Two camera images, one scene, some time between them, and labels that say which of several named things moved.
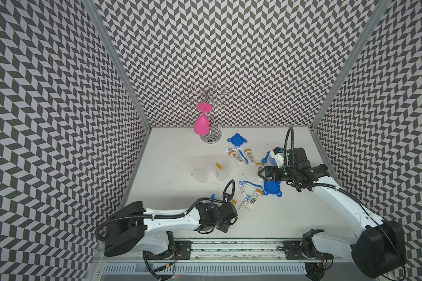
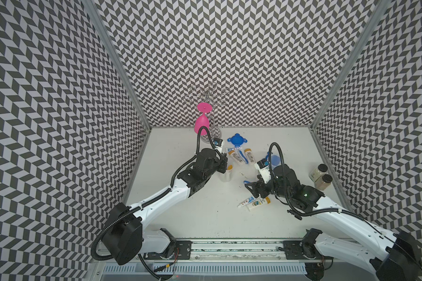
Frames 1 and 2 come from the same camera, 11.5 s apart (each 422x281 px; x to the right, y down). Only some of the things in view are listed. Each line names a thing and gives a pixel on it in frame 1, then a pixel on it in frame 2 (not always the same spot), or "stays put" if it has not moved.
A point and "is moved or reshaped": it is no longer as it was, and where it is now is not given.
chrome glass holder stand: [214, 96] stays put
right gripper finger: [268, 171] → [253, 184]
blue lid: [264, 160] → [275, 160]
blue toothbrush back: [245, 160] stays put
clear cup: [223, 170] stays put
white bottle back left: [236, 157] stays put
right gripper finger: [269, 174] → [255, 192]
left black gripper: [225, 227] → [222, 161]
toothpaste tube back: [228, 149] stays put
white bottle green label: [254, 199] is moved or reshaped
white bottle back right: [250, 156] stays put
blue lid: [237, 140] stays put
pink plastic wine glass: [201, 122] stays put
